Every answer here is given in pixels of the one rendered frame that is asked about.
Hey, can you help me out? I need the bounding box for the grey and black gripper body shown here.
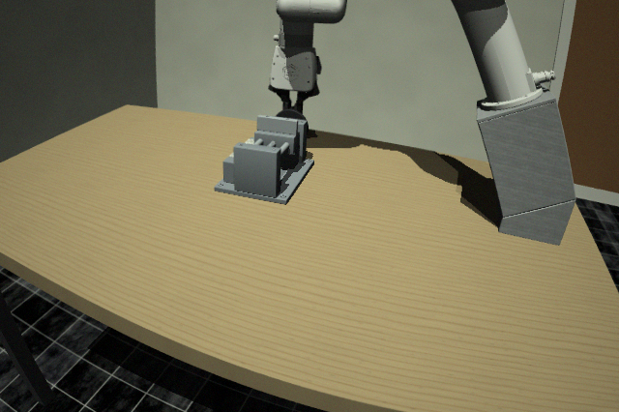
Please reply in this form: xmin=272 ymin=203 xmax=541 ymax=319
xmin=270 ymin=45 xmax=317 ymax=92

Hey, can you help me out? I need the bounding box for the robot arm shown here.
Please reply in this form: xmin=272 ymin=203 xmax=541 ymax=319
xmin=274 ymin=0 xmax=555 ymax=110

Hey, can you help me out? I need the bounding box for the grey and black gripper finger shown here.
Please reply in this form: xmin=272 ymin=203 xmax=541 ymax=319
xmin=268 ymin=85 xmax=292 ymax=110
xmin=294 ymin=80 xmax=319 ymax=114

